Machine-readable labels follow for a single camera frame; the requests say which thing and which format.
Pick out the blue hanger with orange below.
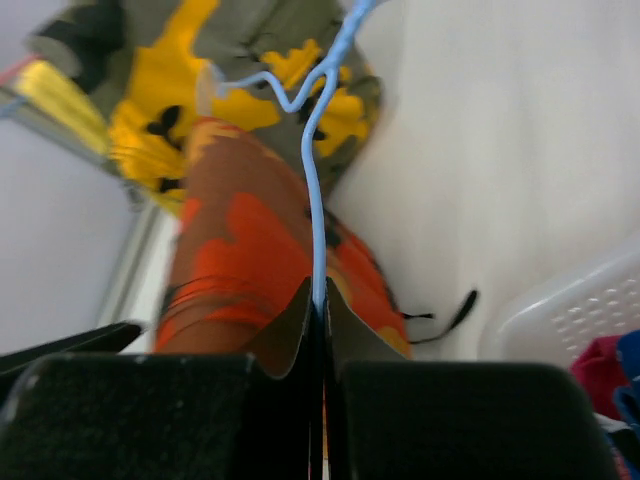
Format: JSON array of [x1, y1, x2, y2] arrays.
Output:
[[216, 0, 382, 316]]

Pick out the green camouflage trousers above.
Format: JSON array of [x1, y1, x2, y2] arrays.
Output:
[[27, 1, 382, 215]]

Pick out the white plastic basket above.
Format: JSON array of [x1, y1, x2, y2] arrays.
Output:
[[478, 244, 639, 368]]

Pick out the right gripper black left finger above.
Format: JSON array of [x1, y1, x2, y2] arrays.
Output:
[[1, 283, 312, 479]]

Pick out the aluminium frame structure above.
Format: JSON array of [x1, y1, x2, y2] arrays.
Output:
[[97, 203, 176, 327]]

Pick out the pink trousers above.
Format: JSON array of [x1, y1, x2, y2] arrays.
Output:
[[570, 335, 627, 420]]

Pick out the orange camouflage trousers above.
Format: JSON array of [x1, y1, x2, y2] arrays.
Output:
[[152, 117, 479, 359]]

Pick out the blue white patterned trousers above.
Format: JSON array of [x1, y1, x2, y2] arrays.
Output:
[[613, 330, 639, 479]]

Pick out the yellow trousers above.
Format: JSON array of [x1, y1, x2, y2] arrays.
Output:
[[14, 60, 110, 155]]

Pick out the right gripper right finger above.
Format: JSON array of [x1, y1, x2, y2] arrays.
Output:
[[325, 284, 617, 479]]

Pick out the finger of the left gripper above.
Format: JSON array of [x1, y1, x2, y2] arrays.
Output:
[[1, 322, 144, 373]]

